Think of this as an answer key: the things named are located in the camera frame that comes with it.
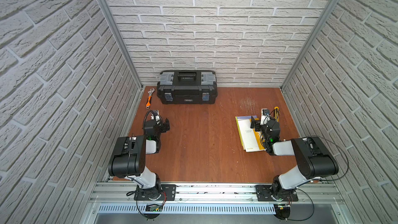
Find large white lined notebook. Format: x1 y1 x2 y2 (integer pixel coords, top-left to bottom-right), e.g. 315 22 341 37
235 119 265 152

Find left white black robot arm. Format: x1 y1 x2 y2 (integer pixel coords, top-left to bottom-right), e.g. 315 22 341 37
108 119 176 201

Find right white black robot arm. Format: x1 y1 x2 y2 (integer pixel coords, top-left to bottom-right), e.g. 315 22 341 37
250 118 340 202

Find yellow black utility knife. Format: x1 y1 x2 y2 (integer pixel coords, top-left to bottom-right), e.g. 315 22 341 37
274 106 280 122

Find black plastic toolbox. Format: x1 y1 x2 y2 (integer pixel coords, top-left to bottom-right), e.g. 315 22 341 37
156 70 218 105

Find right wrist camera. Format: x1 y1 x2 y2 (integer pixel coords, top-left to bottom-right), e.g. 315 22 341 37
260 108 271 125

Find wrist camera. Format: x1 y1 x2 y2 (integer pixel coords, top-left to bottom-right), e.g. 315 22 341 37
260 108 271 125
151 110 162 122

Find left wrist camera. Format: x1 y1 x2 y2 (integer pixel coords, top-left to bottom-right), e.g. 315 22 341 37
151 110 162 122

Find orange handled adjustable wrench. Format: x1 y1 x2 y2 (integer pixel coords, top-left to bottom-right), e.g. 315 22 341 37
146 88 155 110

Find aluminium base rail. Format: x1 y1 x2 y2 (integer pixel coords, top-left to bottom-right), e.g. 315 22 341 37
80 181 354 224

